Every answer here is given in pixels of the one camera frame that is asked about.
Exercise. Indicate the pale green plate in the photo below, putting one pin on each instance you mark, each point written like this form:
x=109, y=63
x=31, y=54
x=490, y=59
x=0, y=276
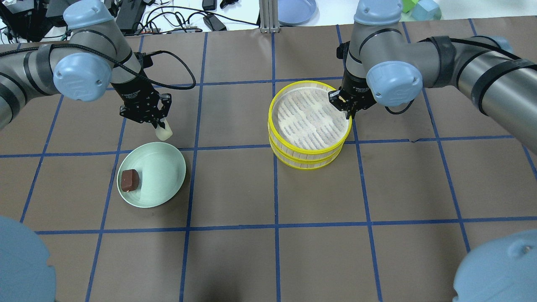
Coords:
x=162, y=170

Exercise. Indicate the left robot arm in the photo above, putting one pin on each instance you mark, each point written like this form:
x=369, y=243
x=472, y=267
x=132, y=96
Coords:
x=96, y=56

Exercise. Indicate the blue plate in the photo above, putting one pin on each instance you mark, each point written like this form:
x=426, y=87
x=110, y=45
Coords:
x=295, y=12

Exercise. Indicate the black power adapter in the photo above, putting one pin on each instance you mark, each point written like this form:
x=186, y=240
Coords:
x=213, y=23

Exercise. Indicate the yellow steamer layer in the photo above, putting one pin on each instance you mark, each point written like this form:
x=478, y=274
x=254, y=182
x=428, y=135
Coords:
x=308, y=119
x=302, y=164

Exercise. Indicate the aluminium frame post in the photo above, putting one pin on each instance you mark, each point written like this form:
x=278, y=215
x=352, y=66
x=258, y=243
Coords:
x=268, y=16

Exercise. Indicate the blue foam cube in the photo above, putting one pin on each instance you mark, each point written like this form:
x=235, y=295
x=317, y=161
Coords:
x=425, y=10

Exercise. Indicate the brown steamed bun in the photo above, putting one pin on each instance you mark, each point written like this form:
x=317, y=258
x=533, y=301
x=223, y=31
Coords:
x=129, y=180

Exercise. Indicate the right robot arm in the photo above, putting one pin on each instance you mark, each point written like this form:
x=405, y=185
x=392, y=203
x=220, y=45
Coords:
x=382, y=68

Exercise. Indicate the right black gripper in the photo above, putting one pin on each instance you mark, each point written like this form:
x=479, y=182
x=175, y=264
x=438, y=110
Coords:
x=355, y=92

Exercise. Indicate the white steamer cloth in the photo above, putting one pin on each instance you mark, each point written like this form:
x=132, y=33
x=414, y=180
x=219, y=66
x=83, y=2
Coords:
x=308, y=115

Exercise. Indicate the green foam cube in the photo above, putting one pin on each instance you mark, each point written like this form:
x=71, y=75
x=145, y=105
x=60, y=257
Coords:
x=408, y=5

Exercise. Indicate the white steamed bun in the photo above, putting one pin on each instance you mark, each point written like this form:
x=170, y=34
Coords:
x=163, y=133

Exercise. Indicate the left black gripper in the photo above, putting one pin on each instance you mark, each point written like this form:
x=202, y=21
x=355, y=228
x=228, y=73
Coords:
x=133, y=95

